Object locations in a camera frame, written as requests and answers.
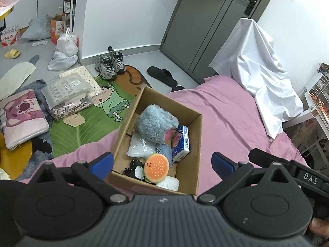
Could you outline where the brown cardboard scrap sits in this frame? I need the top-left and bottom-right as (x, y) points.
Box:
(63, 114), (86, 128)

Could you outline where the green cartoon floor mat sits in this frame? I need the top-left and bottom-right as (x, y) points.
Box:
(50, 64), (152, 158)

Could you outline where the clear wrapped grey packet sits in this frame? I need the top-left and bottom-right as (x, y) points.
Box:
(41, 72), (91, 108)

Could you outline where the cream fabric pad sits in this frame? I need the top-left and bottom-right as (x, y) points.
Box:
(0, 55), (40, 101)

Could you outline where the small black object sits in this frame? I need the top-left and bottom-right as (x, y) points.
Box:
(124, 159), (145, 178)

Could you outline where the grey plastic bag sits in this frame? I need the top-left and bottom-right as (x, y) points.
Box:
(20, 14), (53, 41)

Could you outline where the pink laptop sleeve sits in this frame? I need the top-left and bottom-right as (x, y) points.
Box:
(0, 89), (50, 151)

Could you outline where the white tissue packet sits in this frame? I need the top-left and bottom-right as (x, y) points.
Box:
(156, 176), (180, 191)

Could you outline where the yellow-edged table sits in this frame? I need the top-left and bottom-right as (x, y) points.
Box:
(0, 6), (14, 20)

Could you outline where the grey plush toy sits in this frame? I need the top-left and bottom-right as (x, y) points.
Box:
(136, 105), (180, 163)

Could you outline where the grey door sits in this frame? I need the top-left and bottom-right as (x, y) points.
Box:
(160, 0), (283, 84)

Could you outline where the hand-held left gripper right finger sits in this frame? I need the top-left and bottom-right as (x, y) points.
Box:
(197, 152), (299, 206)

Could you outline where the white side table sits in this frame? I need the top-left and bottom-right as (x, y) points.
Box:
(283, 108), (329, 165)

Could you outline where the orange carton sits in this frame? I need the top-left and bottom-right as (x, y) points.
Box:
(50, 14), (68, 45)

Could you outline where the white curved rail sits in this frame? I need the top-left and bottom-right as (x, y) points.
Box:
(67, 0), (75, 31)

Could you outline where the floral cloth package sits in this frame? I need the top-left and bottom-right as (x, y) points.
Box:
(49, 94), (96, 120)

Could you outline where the cream dotted package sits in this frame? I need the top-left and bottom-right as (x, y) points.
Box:
(59, 65), (102, 96)

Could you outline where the grey sneaker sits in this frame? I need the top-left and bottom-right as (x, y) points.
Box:
(95, 54), (118, 80)
(108, 46), (127, 74)

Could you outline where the yellow round mat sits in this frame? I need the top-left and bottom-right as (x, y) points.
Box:
(0, 131), (33, 181)

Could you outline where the black door handle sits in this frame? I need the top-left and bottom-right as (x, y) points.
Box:
(240, 0), (260, 16)

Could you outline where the white plastic bag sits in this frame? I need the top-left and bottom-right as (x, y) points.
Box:
(47, 51), (79, 72)
(56, 27), (79, 56)

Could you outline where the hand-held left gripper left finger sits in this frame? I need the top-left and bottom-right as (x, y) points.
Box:
(27, 152), (129, 206)

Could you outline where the clear plastic bag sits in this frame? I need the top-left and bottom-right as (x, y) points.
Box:
(126, 132), (158, 158)

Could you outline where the cardboard box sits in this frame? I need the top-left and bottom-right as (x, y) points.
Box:
(107, 86), (203, 195)

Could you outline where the pink bed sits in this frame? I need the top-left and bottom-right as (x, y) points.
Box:
(19, 75), (309, 204)

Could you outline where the person's right hand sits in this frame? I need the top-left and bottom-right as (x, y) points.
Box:
(309, 218), (329, 238)

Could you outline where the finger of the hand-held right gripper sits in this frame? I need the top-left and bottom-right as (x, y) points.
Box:
(249, 148), (293, 173)

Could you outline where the orange burger plush toy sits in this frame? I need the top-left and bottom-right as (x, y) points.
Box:
(142, 153), (170, 184)

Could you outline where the blue tissue packet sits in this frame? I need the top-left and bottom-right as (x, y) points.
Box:
(171, 125), (191, 162)

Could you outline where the pack of water bottles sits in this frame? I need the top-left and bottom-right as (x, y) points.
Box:
(1, 25), (21, 48)

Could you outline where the small drawer organizer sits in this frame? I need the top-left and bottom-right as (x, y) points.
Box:
(306, 62), (329, 124)

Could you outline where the white cloth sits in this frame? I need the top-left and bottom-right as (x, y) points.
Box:
(208, 17), (304, 139)

